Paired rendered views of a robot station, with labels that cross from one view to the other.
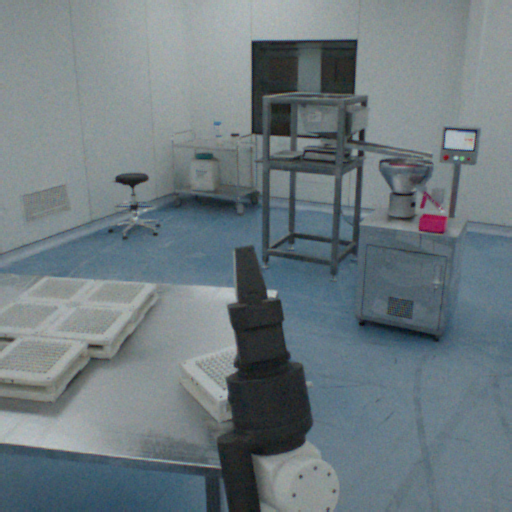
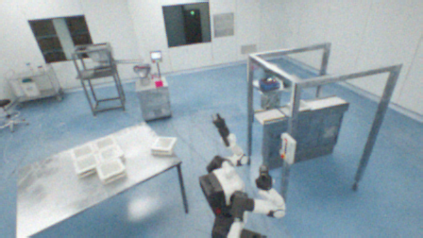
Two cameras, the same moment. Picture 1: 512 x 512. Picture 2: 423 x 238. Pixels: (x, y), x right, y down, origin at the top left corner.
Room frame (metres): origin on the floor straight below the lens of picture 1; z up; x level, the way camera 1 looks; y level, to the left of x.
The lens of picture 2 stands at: (-0.62, 1.15, 2.53)
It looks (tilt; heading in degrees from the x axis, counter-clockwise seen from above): 31 degrees down; 318
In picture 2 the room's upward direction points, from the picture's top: 4 degrees counter-clockwise
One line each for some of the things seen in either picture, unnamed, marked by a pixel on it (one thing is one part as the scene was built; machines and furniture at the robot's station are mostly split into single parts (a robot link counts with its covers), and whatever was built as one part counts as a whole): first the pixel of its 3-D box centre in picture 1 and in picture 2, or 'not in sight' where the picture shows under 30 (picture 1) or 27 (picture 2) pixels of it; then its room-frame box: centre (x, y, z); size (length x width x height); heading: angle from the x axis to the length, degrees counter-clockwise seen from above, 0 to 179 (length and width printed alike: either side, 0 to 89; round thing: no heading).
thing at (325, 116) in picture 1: (335, 192); (114, 81); (4.46, -0.66, 0.75); 1.43 x 1.06 x 1.50; 62
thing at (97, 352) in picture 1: (91, 336); not in sight; (1.74, 0.58, 0.88); 0.24 x 0.24 x 0.02; 81
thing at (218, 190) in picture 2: not in sight; (222, 192); (0.30, 0.26, 1.13); 0.34 x 0.30 x 0.36; 157
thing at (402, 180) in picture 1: (413, 190); (146, 75); (3.70, -1.07, 0.95); 0.49 x 0.36 x 0.37; 62
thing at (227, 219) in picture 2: not in sight; (225, 219); (0.26, 0.29, 0.86); 0.28 x 0.13 x 0.18; 113
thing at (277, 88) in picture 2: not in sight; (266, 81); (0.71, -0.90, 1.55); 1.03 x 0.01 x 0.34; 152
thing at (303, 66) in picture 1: (301, 90); (64, 40); (6.81, -0.53, 1.43); 1.32 x 0.01 x 1.11; 62
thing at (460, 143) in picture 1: (456, 173); (158, 65); (3.66, -1.34, 1.07); 0.23 x 0.10 x 0.62; 62
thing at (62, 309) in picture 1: (25, 318); (87, 163); (1.78, 0.83, 0.93); 0.25 x 0.24 x 0.02; 171
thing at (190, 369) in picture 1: (233, 370); (163, 144); (1.43, 0.07, 0.93); 0.25 x 0.24 x 0.02; 124
